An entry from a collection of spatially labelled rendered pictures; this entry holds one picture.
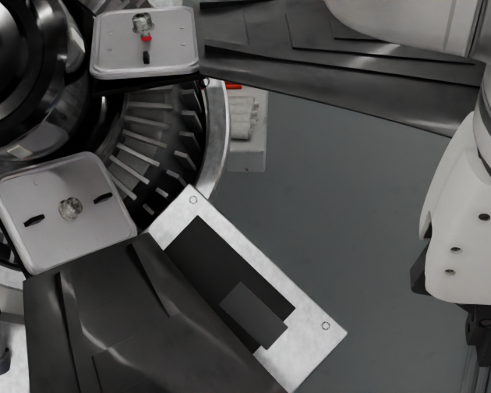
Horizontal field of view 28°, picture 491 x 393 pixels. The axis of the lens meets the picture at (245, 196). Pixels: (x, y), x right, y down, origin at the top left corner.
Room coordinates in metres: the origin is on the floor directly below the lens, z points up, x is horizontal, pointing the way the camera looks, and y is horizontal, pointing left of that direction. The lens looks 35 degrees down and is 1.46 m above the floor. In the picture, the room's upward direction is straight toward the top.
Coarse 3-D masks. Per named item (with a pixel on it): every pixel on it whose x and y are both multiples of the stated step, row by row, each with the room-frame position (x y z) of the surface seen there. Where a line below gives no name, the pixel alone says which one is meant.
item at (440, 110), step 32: (224, 0) 0.57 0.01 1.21; (256, 0) 0.57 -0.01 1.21; (288, 0) 0.57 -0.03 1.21; (320, 0) 0.57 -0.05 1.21; (224, 32) 0.53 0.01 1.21; (256, 32) 0.53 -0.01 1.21; (288, 32) 0.53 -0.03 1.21; (320, 32) 0.53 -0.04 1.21; (352, 32) 0.53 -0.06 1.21; (224, 64) 0.50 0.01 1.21; (256, 64) 0.50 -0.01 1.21; (288, 64) 0.50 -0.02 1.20; (320, 64) 0.50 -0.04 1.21; (352, 64) 0.50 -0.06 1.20; (384, 64) 0.50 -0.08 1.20; (416, 64) 0.50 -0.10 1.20; (448, 64) 0.50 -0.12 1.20; (480, 64) 0.50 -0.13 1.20; (320, 96) 0.47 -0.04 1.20; (352, 96) 0.48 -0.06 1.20; (384, 96) 0.48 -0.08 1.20; (416, 96) 0.48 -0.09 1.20; (448, 96) 0.48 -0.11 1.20; (416, 128) 0.46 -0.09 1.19; (448, 128) 0.46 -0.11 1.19
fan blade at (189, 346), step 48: (144, 240) 0.49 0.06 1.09; (48, 288) 0.42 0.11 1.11; (96, 288) 0.44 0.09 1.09; (144, 288) 0.45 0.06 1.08; (192, 288) 0.48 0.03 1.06; (48, 336) 0.40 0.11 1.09; (96, 336) 0.41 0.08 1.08; (144, 336) 0.42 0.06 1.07; (192, 336) 0.44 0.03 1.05; (48, 384) 0.38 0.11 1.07; (96, 384) 0.39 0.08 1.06; (144, 384) 0.40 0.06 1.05; (192, 384) 0.41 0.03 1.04; (240, 384) 0.43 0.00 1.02
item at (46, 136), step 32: (0, 0) 0.50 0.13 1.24; (32, 0) 0.50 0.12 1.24; (64, 0) 0.60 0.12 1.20; (0, 32) 0.49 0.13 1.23; (32, 32) 0.49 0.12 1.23; (64, 32) 0.48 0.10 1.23; (0, 64) 0.48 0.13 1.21; (32, 64) 0.48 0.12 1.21; (64, 64) 0.47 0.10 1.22; (0, 96) 0.47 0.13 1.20; (32, 96) 0.46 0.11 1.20; (64, 96) 0.47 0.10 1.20; (0, 128) 0.45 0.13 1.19; (32, 128) 0.45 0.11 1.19; (64, 128) 0.49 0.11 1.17; (96, 128) 0.54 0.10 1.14; (0, 160) 0.46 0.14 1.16; (32, 160) 0.49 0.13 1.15
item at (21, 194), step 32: (64, 160) 0.50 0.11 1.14; (96, 160) 0.52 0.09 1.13; (0, 192) 0.46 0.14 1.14; (32, 192) 0.47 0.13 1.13; (64, 192) 0.49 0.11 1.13; (96, 192) 0.50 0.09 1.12; (64, 224) 0.47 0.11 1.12; (96, 224) 0.48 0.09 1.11; (128, 224) 0.49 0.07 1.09; (32, 256) 0.44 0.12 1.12; (64, 256) 0.45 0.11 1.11
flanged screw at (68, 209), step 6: (72, 198) 0.48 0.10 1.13; (60, 204) 0.47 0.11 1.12; (66, 204) 0.47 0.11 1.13; (72, 204) 0.48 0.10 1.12; (78, 204) 0.48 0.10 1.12; (60, 210) 0.47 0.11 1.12; (66, 210) 0.47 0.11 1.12; (72, 210) 0.47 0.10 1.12; (78, 210) 0.47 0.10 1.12; (66, 216) 0.47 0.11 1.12; (72, 216) 0.47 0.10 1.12
